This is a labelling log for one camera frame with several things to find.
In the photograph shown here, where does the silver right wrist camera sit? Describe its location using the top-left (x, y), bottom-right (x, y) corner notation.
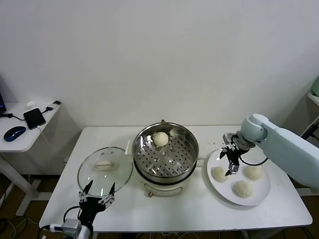
top-left (222, 133), bottom-right (236, 145)

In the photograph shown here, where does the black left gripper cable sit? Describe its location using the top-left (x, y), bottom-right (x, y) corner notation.
top-left (62, 205), bottom-right (81, 225)

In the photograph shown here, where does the pale green appliance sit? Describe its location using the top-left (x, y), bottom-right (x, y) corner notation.
top-left (311, 76), bottom-right (319, 98)

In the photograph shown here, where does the left camera cable white plug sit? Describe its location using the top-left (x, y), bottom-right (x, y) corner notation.
top-left (38, 224), bottom-right (63, 239)

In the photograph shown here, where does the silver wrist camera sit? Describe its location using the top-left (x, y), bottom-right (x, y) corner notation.
top-left (61, 218), bottom-right (82, 235)
top-left (222, 133), bottom-right (236, 145)

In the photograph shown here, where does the white electric cooker base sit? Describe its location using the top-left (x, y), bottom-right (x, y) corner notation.
top-left (133, 159), bottom-right (204, 199)

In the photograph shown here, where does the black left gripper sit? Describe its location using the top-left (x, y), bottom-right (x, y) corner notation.
top-left (78, 180), bottom-right (117, 226)

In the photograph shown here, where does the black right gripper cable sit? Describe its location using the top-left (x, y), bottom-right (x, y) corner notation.
top-left (231, 134), bottom-right (270, 166)

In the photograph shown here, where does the white steamed baozi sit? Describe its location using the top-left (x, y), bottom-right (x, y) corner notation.
top-left (211, 166), bottom-right (229, 182)
top-left (233, 180), bottom-right (254, 199)
top-left (152, 131), bottom-right (169, 147)
top-left (243, 166), bottom-right (264, 180)

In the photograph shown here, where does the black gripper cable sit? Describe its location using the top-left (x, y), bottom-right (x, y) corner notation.
top-left (62, 205), bottom-right (81, 225)
top-left (231, 134), bottom-right (270, 166)

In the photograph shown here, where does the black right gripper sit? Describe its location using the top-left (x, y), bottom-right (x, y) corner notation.
top-left (216, 145), bottom-right (241, 176)

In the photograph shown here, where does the white charging cable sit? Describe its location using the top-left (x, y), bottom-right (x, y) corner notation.
top-left (36, 125), bottom-right (57, 152)

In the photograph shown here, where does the black power cable with brick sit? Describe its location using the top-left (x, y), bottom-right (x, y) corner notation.
top-left (300, 121), bottom-right (319, 140)

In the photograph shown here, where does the dark laptop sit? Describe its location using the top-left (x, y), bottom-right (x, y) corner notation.
top-left (0, 74), bottom-right (7, 117)

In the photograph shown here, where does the white side desk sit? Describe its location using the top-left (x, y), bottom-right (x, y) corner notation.
top-left (0, 101), bottom-right (63, 216)

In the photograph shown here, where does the white shelf desk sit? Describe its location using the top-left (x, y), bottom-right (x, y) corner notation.
top-left (306, 91), bottom-right (319, 109)

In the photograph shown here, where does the blue computer mouse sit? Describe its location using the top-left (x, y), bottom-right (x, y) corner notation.
top-left (3, 126), bottom-right (27, 142)

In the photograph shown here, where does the steel perforated steamer basket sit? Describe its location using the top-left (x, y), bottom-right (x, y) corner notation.
top-left (125, 122), bottom-right (207, 178)

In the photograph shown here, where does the black smartphone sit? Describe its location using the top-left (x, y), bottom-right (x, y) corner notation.
top-left (23, 108), bottom-right (47, 130)

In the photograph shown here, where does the round glass pot lid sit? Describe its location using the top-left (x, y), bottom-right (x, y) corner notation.
top-left (77, 146), bottom-right (133, 197)

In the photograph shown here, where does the white round plate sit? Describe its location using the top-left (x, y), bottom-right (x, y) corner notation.
top-left (206, 148), bottom-right (272, 207)

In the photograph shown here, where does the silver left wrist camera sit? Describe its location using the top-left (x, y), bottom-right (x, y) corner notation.
top-left (61, 218), bottom-right (82, 235)

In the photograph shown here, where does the black usb cable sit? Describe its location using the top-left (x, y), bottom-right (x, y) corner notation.
top-left (0, 106), bottom-right (54, 122)

